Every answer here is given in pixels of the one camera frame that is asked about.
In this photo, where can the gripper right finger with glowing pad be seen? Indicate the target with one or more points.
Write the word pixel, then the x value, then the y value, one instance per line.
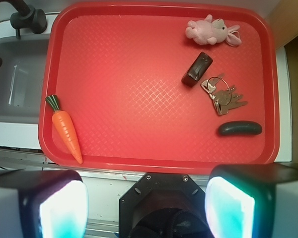
pixel 253 201

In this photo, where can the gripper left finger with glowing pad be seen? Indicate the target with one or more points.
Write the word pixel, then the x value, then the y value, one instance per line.
pixel 42 204

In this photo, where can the black box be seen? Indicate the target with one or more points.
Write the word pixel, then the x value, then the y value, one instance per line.
pixel 197 70

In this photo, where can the dark green toy cucumber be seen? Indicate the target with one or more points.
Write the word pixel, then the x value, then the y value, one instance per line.
pixel 240 127

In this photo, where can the orange toy carrot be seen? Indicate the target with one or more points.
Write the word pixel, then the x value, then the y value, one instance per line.
pixel 64 126

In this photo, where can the silver key bunch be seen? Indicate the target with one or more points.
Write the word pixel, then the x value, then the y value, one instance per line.
pixel 222 95

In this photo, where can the grey toy sink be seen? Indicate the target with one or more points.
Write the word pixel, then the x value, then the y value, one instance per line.
pixel 21 80

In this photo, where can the red plastic tray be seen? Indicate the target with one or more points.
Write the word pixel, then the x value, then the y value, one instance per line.
pixel 116 68

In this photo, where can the pink plush bunny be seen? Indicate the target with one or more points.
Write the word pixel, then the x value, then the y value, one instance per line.
pixel 211 31

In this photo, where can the black toy faucet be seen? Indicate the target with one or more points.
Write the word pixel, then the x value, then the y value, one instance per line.
pixel 27 16

